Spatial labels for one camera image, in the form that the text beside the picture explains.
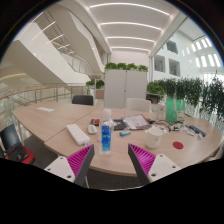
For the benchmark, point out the ceiling light strips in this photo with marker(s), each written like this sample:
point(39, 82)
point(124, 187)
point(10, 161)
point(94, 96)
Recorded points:
point(130, 25)

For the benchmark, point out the glass balcony railing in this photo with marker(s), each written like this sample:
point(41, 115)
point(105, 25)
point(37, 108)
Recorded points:
point(33, 95)

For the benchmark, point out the white paper sheet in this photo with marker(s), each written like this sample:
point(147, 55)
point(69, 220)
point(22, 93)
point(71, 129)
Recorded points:
point(45, 109)

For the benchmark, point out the flat round red coaster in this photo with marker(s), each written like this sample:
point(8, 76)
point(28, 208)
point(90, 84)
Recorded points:
point(178, 145)

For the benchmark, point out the black folder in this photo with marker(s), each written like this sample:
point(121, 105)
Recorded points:
point(120, 125)

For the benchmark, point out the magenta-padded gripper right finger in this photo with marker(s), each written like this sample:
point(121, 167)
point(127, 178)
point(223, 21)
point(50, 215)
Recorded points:
point(163, 165)

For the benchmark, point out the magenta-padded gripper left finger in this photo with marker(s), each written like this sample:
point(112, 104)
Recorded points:
point(63, 166)

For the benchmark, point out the open printed booklet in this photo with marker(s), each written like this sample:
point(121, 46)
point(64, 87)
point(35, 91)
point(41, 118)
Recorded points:
point(136, 121)

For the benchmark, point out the small teal packet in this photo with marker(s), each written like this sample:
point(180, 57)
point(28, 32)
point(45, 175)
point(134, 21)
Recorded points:
point(125, 133)

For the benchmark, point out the white plastic packet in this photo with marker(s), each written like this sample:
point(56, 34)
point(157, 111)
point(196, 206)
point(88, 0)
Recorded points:
point(190, 132)

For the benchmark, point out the white cabinet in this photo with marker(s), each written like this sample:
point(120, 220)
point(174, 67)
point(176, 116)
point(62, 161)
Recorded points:
point(125, 88)

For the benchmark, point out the small red black device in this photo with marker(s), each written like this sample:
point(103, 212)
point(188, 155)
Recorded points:
point(95, 122)

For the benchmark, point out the white chair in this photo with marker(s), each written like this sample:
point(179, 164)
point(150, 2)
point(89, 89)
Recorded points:
point(138, 105)

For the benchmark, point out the black power adapter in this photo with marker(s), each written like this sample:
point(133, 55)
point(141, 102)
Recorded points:
point(151, 121)

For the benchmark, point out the clear white-lid shaker bottle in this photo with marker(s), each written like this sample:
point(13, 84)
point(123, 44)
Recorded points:
point(161, 111)

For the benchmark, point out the white mug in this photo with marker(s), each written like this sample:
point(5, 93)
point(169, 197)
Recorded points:
point(153, 137)

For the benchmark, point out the green plants atop cabinet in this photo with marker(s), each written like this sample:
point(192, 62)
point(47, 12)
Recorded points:
point(125, 66)

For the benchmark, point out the small white oval device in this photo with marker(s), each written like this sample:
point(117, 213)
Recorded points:
point(92, 129)

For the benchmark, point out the potted green plants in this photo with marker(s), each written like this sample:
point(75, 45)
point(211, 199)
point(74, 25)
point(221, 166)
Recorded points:
point(95, 85)

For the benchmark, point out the green hedge row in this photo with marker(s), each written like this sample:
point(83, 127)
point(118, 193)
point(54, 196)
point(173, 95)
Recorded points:
point(186, 93)

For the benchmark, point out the black and red chair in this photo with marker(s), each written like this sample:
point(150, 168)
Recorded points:
point(13, 145)

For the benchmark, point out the clear blue-label water bottle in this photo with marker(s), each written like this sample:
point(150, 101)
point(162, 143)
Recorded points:
point(106, 137)

